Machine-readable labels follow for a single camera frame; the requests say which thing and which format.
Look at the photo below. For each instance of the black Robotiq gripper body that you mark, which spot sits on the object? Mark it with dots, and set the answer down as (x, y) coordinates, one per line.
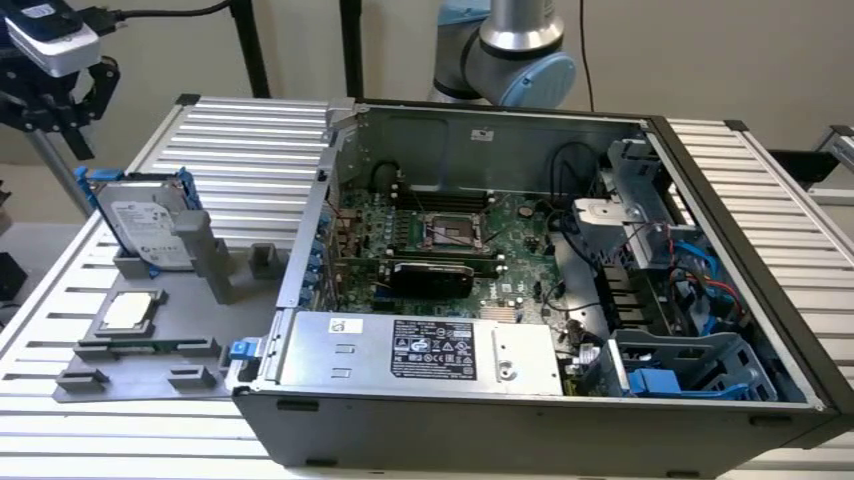
(47, 97)

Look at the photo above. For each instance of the hard disk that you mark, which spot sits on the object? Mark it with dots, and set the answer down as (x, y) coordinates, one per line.
(144, 220)

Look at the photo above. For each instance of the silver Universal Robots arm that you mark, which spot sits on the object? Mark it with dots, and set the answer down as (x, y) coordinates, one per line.
(508, 30)

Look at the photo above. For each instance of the grey disk bay cage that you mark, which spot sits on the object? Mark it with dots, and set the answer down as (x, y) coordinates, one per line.
(701, 350)

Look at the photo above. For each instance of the grey metal pole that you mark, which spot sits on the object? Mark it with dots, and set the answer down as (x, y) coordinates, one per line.
(61, 172)

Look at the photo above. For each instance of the black stand pole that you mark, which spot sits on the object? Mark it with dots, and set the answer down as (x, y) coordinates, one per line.
(250, 50)
(352, 50)

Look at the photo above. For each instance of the black box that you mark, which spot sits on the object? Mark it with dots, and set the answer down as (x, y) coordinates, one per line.
(10, 277)

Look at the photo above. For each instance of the silver CPU chip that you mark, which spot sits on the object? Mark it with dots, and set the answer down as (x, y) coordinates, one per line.
(129, 310)

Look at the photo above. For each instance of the grey parts rack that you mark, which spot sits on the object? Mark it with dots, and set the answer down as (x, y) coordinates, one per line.
(181, 325)

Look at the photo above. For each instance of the green RAM stick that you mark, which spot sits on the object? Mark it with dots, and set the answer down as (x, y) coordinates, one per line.
(144, 345)

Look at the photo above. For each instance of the black RAM slot bank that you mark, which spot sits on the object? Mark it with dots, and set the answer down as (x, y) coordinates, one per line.
(441, 253)
(444, 201)

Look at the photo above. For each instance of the blue case latch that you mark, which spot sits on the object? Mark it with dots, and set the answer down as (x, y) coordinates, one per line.
(242, 350)

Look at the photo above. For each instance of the white case sticker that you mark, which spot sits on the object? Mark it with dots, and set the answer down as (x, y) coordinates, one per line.
(481, 134)

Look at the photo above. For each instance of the CPU socket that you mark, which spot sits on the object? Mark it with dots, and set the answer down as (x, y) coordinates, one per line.
(454, 231)

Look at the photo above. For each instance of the black graphics card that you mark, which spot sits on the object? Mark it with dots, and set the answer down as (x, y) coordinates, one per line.
(433, 280)

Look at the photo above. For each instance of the silver power supply unit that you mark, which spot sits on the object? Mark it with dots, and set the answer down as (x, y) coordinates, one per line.
(374, 350)

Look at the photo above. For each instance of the coin cell battery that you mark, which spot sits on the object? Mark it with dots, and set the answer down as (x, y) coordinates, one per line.
(528, 210)

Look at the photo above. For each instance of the green motherboard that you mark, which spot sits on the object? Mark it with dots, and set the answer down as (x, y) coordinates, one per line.
(521, 250)

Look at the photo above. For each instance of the small finned heatsink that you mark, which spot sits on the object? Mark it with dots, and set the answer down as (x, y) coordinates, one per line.
(500, 314)

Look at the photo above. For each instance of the silver metal drive cage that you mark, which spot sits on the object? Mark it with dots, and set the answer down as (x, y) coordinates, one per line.
(635, 200)

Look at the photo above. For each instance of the black plastic air shroud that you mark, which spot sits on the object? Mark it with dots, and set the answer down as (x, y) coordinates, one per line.
(628, 300)

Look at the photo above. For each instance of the black open PC case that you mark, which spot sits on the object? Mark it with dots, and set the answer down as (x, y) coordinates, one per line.
(508, 430)

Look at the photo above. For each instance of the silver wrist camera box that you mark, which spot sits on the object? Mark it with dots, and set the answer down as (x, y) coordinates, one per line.
(54, 40)

